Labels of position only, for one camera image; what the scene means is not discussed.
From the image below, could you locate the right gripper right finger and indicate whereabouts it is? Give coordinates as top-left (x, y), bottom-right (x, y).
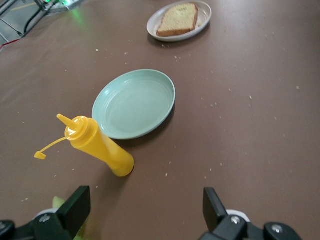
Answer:
top-left (198, 186), bottom-right (304, 240)

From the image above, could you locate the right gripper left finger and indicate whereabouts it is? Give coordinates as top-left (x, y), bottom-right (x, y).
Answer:
top-left (0, 185), bottom-right (91, 240)

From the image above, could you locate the green lettuce leaf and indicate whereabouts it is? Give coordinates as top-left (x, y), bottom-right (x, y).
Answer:
top-left (51, 196), bottom-right (90, 240)

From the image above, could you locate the yellow squeeze bottle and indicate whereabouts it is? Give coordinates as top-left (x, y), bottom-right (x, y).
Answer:
top-left (33, 113), bottom-right (135, 178)

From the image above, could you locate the brown bread slice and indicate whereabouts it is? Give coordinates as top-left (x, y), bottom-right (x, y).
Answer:
top-left (156, 2), bottom-right (200, 38)

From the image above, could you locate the pale green plate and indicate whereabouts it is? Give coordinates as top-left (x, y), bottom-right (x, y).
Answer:
top-left (91, 69), bottom-right (177, 140)

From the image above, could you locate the beige plate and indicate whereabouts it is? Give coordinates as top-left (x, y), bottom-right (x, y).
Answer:
top-left (146, 0), bottom-right (213, 43)

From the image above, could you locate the thin red wire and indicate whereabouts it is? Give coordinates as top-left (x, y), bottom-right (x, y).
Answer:
top-left (0, 37), bottom-right (21, 52)

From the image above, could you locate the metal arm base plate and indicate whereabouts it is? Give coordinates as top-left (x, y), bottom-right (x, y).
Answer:
top-left (0, 0), bottom-right (85, 45)

